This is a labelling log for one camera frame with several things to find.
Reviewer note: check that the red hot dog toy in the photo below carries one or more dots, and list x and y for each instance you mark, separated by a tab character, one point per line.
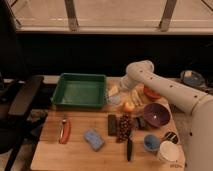
65	131

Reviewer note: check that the black office chair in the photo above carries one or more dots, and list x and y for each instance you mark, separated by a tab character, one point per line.
15	105

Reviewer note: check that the pale banana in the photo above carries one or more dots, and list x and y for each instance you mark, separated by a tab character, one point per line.
135	98

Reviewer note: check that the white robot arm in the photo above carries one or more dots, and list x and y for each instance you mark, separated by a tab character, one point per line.
194	102

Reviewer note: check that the small blue bowl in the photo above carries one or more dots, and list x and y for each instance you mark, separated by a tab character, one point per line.
151	143

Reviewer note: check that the red-brown bowl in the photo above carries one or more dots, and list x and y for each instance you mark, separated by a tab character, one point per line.
151	94

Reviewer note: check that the blue sponge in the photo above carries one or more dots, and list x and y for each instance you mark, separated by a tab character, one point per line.
94	139

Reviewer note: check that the black handled knife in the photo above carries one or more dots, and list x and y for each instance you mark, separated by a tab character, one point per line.
129	146

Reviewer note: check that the orange apple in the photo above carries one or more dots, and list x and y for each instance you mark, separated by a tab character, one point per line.
128	107

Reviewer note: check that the purple bowl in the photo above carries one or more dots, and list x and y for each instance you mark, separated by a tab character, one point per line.
156	115

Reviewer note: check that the green plastic tray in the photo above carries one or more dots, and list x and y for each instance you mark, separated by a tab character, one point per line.
80	91

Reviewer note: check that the dark grape bunch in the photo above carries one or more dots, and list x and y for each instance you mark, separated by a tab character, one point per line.
124	128

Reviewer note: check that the white cup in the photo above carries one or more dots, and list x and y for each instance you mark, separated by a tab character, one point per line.
168	152

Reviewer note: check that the blue plate on floor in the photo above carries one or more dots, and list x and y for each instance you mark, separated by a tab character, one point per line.
192	78

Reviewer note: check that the dark brown rectangular block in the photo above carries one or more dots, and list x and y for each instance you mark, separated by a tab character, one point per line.
112	125

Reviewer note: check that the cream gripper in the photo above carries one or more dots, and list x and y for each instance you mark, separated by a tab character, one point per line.
113	90

